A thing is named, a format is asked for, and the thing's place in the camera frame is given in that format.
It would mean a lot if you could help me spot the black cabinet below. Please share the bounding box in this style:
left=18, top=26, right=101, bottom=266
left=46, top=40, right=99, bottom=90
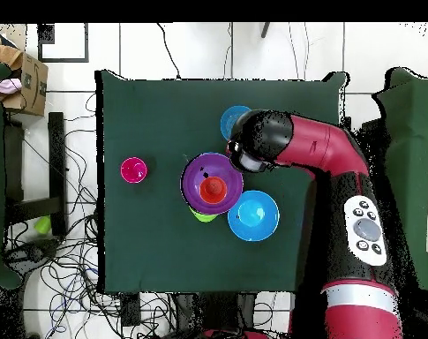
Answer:
left=359, top=117, right=389, bottom=167

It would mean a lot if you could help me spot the black metal stand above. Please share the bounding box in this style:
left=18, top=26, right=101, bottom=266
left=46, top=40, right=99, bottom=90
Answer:
left=3, top=111, right=68, bottom=237

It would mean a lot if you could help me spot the purple plastic bowl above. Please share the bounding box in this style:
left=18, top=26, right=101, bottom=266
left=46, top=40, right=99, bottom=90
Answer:
left=180, top=152, right=244, bottom=215

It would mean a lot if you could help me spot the green plastic bowl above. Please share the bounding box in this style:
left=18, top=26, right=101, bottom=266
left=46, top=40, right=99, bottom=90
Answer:
left=190, top=208, right=220, bottom=223

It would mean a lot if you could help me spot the pink plastic cup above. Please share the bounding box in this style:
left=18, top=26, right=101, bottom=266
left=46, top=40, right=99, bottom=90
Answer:
left=120, top=156, right=148, bottom=185

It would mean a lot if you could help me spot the orange plastic cup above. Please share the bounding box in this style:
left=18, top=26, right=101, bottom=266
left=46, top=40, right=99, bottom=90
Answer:
left=199, top=176, right=229, bottom=205

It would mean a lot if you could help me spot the green cup on floor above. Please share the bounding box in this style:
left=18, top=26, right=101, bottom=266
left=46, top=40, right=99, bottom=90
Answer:
left=34, top=215, right=53, bottom=235

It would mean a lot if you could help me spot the black cable bundle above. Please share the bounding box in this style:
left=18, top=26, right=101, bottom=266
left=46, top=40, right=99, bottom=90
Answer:
left=4, top=93, right=176, bottom=339

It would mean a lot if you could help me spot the cardboard box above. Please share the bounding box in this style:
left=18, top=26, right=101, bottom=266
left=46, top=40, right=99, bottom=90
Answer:
left=0, top=36, right=49, bottom=117

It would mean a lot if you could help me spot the large blue plastic bowl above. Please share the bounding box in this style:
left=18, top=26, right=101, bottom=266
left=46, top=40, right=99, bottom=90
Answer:
left=227, top=190, right=281, bottom=242

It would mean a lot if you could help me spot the black power adapter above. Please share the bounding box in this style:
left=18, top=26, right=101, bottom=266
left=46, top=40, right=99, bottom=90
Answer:
left=120, top=293, right=141, bottom=327

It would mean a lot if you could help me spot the dark green tablecloth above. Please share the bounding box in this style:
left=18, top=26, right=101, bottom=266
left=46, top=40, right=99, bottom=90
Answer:
left=94, top=70, right=349, bottom=294

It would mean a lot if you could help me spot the pink cloth bundle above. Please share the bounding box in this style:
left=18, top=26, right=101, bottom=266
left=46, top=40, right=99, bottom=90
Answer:
left=0, top=78, right=23, bottom=95

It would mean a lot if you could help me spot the dark grey machine foot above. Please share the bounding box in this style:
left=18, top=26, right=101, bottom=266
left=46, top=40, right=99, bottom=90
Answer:
left=8, top=239, right=59, bottom=264

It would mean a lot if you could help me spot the small patterned blue bowl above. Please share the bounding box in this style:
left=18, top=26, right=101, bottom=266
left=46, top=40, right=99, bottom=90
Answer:
left=220, top=105, right=252, bottom=141

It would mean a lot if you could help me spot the black square frame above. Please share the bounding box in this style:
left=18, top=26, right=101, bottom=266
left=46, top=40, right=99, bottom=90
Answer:
left=36, top=22, right=90, bottom=64

